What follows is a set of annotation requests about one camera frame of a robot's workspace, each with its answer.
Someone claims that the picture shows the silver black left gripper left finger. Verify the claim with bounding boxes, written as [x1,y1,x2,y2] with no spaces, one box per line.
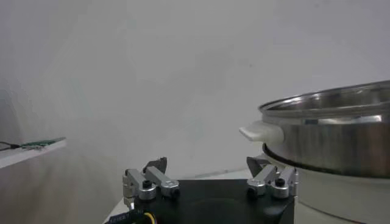
[122,157,180,211]

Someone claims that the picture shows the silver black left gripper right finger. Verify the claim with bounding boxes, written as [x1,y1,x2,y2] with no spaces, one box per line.
[246,156,299,200]

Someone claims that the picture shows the stainless steel steamer basket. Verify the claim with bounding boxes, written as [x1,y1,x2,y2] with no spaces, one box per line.
[239,80,390,179]

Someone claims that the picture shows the cream electric cooker base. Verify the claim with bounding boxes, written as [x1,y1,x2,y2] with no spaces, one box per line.
[262,151,390,224]

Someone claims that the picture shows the green tipped tool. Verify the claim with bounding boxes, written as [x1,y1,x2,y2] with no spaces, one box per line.
[20,136,66,150]

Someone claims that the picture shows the white side table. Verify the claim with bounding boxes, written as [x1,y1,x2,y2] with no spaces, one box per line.
[0,138,67,170]

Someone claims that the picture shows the thin black desk cable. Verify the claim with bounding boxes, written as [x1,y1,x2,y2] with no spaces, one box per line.
[0,141,21,152]

